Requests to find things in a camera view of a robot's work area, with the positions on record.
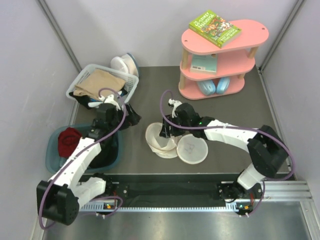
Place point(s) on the white mesh laundry bag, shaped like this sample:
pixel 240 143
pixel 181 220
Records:
pixel 189 149

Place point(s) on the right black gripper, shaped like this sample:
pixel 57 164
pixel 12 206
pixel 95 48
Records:
pixel 166 132

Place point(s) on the dark red knit cloth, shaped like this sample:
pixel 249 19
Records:
pixel 68 141

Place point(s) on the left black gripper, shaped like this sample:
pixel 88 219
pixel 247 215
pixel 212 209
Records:
pixel 120 112

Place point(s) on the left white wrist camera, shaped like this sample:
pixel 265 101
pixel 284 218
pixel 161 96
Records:
pixel 110 99

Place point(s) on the white plastic basket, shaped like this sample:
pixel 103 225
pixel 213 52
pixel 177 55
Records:
pixel 130 85

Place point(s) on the light blue headphones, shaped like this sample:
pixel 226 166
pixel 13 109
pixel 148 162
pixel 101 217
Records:
pixel 209 87

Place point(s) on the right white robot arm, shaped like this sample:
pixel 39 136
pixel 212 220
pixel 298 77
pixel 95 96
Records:
pixel 266 150

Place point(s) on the black white garment in basket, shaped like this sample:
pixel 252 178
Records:
pixel 90 103

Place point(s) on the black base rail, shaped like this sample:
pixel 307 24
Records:
pixel 179 190

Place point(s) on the beige folded cloth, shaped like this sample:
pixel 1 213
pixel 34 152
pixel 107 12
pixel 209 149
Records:
pixel 97 80

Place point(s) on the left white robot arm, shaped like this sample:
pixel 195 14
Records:
pixel 61 197

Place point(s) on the green paperback book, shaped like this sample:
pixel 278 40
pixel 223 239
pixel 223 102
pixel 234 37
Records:
pixel 214 28

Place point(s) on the teal book on shelf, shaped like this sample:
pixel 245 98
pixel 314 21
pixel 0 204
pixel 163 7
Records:
pixel 205 64

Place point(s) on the pink three-tier shelf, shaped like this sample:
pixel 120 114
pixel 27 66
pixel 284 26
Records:
pixel 234 60

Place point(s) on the teal plastic tub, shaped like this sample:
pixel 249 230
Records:
pixel 54 162

